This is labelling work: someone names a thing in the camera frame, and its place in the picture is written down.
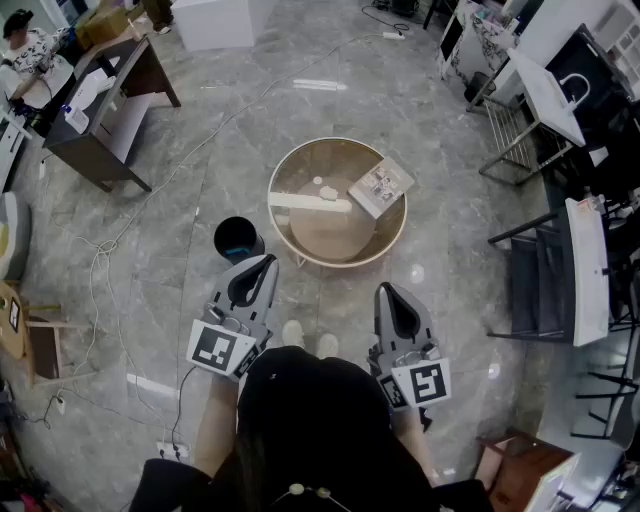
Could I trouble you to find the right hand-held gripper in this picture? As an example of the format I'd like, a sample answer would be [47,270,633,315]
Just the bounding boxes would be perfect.
[366,281,452,434]

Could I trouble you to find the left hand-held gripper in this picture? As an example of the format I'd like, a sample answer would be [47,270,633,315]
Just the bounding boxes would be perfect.
[186,254,280,384]

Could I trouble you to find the black waste bin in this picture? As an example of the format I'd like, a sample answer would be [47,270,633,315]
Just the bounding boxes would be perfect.
[213,216,267,267]

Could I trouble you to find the person's right forearm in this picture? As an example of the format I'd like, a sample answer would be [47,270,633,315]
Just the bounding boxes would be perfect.
[389,403,437,487]

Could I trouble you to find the person's left forearm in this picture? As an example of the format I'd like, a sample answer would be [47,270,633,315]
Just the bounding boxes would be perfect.
[192,368,242,482]

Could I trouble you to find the person's black top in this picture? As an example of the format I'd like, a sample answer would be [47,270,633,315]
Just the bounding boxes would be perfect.
[128,344,496,512]

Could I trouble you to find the grey picture book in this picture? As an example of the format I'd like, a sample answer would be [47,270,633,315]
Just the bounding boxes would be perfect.
[346,156,416,220]

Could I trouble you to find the black metal chair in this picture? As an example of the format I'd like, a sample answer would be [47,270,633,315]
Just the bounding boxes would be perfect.
[486,206,577,346]

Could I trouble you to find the white power strip with plugs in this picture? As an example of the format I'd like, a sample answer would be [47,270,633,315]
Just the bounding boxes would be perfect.
[155,440,192,462]

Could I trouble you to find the white narrow table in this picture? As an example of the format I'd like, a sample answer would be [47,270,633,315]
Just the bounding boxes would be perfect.
[564,196,612,349]

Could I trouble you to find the wooden stool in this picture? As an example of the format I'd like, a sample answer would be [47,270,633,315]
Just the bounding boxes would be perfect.
[21,301,99,389]

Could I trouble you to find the round wooden side table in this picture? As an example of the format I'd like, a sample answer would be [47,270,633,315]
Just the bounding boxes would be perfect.
[0,279,27,362]

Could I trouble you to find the grey and yellow sofa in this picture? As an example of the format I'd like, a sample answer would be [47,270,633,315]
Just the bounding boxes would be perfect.
[0,191,34,282]

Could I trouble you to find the black mesh wastebasket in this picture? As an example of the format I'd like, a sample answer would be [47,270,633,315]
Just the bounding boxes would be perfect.
[463,71,498,106]

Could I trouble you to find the dark wooden desk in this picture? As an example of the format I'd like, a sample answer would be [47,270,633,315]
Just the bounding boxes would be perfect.
[41,34,183,194]

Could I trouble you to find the white box on desk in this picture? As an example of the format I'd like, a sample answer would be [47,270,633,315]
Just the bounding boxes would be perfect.
[63,67,117,135]

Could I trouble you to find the white sink with faucet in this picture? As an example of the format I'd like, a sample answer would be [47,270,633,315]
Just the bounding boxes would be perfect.
[506,46,602,149]

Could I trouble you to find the white cabinet block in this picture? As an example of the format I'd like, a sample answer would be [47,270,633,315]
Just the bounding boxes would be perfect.
[170,0,277,52]

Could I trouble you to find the marble pattern cabinet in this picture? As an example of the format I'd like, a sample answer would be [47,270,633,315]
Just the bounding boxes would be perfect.
[437,0,519,82]

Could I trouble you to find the cardboard box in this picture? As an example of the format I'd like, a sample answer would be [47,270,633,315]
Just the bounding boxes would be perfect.
[74,0,147,50]

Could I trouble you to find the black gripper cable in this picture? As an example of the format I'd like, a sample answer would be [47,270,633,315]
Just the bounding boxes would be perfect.
[171,364,200,447]

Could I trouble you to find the long white floor cable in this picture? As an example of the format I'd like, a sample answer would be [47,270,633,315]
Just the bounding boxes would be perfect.
[57,32,387,441]

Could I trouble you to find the steel rack frame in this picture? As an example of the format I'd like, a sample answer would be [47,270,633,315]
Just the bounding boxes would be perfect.
[466,93,556,187]

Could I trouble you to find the black stool frame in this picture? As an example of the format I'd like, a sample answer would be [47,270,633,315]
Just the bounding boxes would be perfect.
[571,368,640,442]

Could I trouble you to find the black floor cable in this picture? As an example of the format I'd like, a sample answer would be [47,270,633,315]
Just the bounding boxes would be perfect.
[360,0,412,32]

